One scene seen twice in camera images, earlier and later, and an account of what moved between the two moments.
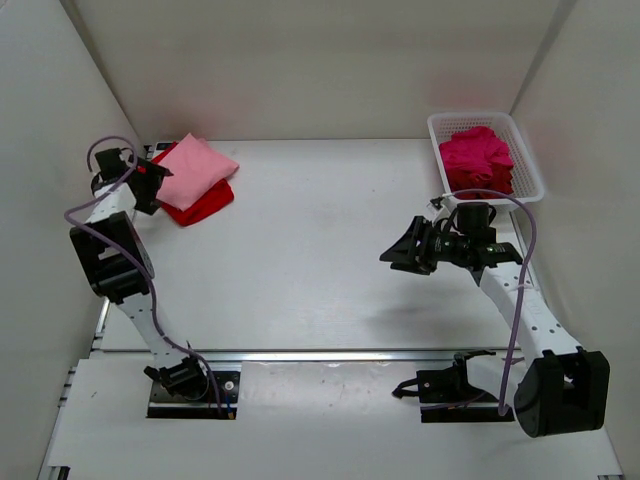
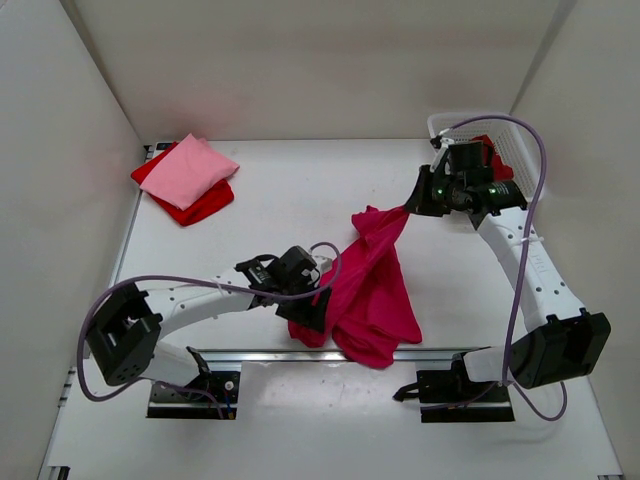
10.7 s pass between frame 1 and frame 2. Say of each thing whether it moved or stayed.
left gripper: moved
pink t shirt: stayed
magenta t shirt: moved
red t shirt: stayed
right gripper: moved
